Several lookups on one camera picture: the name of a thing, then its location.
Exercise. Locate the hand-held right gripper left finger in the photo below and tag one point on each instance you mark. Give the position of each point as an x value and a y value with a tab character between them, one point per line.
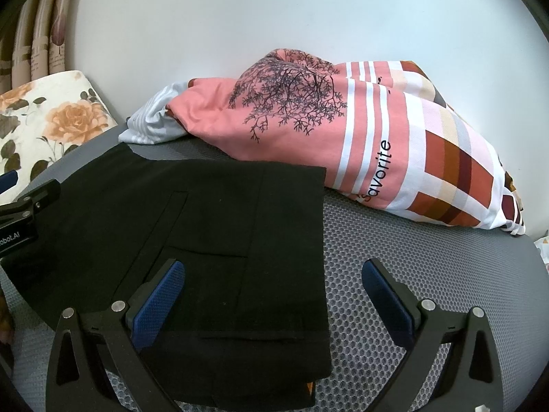
159	304

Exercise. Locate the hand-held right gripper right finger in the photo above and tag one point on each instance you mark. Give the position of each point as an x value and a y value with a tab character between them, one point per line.
388	304

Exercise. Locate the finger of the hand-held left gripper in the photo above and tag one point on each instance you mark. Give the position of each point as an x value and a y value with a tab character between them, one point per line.
40	195
8	180

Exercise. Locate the black pants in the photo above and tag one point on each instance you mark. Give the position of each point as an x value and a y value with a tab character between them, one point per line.
214	223

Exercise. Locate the grey mesh mat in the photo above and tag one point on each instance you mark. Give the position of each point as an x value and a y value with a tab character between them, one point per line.
407	244

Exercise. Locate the floral print pillow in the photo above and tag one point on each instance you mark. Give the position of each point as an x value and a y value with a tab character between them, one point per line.
64	116

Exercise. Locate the light striped cloth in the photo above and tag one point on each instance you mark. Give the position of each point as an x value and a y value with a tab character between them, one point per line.
150	124

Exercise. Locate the brown striped curtain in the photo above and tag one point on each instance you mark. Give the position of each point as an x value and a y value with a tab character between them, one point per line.
43	43

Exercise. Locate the white dotted blanket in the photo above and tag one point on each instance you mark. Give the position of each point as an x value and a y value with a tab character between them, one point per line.
544	249

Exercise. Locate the pink patterned quilt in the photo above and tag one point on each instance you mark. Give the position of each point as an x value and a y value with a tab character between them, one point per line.
300	150

